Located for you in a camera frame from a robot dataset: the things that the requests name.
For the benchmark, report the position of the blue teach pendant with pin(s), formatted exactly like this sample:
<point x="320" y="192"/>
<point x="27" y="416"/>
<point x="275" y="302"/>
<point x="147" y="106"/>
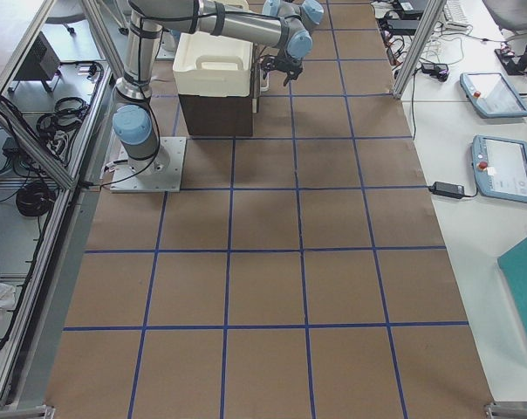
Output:
<point x="500" y="167"/>
<point x="492" y="95"/>

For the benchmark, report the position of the far blue teach pendant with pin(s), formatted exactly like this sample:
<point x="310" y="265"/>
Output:
<point x="492" y="95"/>

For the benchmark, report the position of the cream plastic tray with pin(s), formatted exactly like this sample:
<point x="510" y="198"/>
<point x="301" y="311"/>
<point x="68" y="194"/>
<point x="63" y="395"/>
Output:
<point x="212" y="66"/>

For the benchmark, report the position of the near blue teach pendant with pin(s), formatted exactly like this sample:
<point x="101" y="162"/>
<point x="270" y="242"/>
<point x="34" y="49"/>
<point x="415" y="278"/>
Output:
<point x="500" y="167"/>

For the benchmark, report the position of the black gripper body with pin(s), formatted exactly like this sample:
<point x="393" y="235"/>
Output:
<point x="288" y="67"/>

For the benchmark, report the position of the dark wooden drawer cabinet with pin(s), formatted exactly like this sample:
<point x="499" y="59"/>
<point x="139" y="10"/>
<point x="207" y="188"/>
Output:
<point x="217" y="116"/>

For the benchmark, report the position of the black electronics box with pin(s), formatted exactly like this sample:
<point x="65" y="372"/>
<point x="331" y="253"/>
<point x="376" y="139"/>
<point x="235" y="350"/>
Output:
<point x="40" y="64"/>

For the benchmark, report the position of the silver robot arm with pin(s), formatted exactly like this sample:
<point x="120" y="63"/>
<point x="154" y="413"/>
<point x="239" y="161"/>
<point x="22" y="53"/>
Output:
<point x="281" y="26"/>

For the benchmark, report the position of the aluminium frame post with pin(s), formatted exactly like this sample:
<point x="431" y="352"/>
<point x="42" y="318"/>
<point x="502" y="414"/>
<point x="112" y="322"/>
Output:
<point x="425" y="29"/>

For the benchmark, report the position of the black power adapter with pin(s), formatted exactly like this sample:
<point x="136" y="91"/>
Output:
<point x="445" y="189"/>

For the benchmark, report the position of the brown paper table mat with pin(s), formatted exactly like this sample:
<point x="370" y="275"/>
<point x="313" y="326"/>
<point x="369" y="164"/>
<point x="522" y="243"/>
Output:
<point x="299" y="273"/>

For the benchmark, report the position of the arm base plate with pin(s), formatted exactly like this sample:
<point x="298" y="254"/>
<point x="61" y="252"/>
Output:
<point x="164" y="174"/>

